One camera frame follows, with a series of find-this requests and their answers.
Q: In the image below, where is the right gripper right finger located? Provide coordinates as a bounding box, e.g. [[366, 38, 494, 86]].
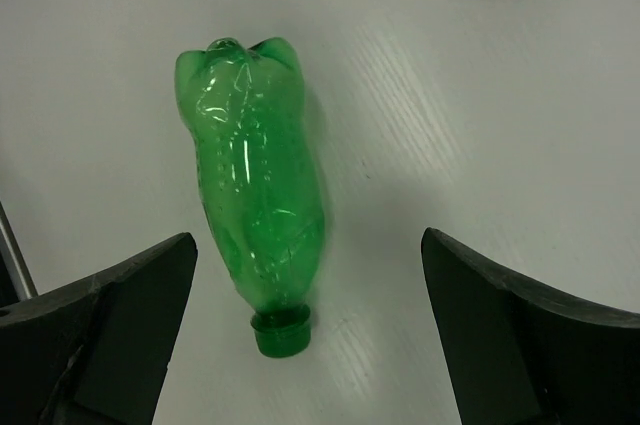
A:
[[421, 228, 639, 424]]

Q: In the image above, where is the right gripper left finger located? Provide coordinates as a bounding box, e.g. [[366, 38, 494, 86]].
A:
[[1, 233, 198, 424]]

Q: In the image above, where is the green plastic bottle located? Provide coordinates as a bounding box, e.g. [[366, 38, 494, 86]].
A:
[[174, 37, 326, 358]]

